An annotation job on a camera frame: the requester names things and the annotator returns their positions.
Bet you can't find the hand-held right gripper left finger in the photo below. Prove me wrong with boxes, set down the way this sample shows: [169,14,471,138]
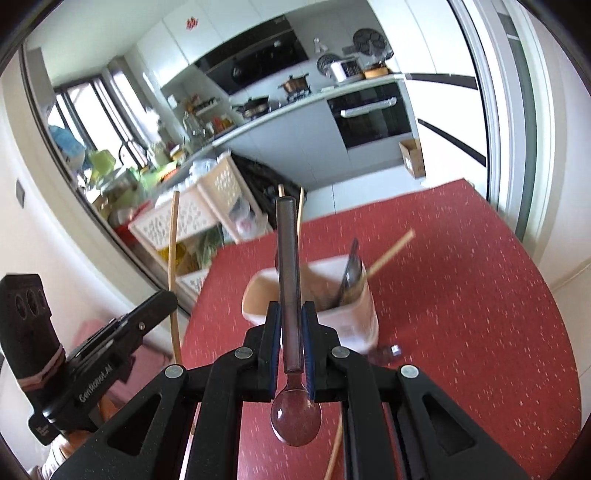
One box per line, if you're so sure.
[50,301,283,480]

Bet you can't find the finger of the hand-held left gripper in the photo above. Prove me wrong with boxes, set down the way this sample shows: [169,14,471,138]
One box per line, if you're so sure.
[111,290,179,361]

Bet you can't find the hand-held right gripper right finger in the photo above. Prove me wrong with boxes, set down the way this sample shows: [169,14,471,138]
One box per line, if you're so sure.
[301,299,532,480]

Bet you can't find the white plastic utensil holder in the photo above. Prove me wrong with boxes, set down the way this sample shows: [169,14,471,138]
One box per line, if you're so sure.
[242,255,380,355]

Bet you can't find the dark transparent plastic spoon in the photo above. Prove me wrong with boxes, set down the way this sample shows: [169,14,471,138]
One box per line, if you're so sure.
[369,344,402,365]
[270,196,322,448]
[352,263,369,297]
[340,237,362,306]

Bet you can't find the person's left hand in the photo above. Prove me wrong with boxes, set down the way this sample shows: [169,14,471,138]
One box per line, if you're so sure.
[28,397,116,480]

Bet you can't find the yellow oil bottle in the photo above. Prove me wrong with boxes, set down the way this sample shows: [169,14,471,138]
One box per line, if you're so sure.
[159,242,200,278]

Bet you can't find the pink plastic stool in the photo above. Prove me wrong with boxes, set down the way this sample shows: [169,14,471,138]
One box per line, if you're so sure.
[74,318,176,407]

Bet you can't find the green vegetables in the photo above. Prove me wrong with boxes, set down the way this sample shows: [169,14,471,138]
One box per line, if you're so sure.
[194,228,225,269]

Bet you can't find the white plastic basket cart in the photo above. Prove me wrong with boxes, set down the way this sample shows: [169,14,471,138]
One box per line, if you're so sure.
[128,150,273,296]

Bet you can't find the green plastic bag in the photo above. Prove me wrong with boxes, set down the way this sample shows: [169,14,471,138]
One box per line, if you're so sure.
[88,150,116,181]

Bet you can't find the kitchen faucet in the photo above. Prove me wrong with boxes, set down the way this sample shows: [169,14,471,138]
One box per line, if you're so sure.
[119,142,149,167]

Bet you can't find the black lattice panel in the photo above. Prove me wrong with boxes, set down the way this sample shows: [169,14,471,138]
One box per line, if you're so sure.
[230,154,305,217]

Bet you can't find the blue hanging bag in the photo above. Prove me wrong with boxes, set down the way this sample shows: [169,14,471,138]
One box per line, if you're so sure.
[48,124,86,172]

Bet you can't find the kitchen window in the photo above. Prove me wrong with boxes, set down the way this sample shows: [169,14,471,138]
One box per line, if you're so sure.
[46,60,163,185]

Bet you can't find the spice rack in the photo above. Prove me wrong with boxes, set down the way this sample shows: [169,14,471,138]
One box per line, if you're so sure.
[182,95,236,140]

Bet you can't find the grey base cabinet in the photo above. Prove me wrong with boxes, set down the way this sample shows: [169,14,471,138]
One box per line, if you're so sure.
[212,90,348,195]

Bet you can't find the cardboard box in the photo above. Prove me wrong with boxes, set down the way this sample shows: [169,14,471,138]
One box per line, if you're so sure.
[398,138,426,180]

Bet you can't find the black built-in oven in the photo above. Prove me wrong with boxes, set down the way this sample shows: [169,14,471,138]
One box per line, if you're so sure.
[326,82,413,151]

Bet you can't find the copper cooking pot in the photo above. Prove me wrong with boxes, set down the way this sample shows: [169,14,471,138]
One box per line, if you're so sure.
[278,75,311,96]

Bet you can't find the white upper cabinets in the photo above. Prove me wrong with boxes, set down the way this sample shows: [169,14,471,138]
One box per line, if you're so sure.
[136,0,287,93]

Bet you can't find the black range hood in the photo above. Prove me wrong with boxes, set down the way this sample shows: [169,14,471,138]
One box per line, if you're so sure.
[194,16,309,97]

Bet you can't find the large round black trivet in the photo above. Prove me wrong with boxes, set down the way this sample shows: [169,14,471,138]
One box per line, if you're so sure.
[353,28,387,54]

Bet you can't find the white refrigerator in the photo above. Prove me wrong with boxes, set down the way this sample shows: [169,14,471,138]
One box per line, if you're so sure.
[369,0,490,169]

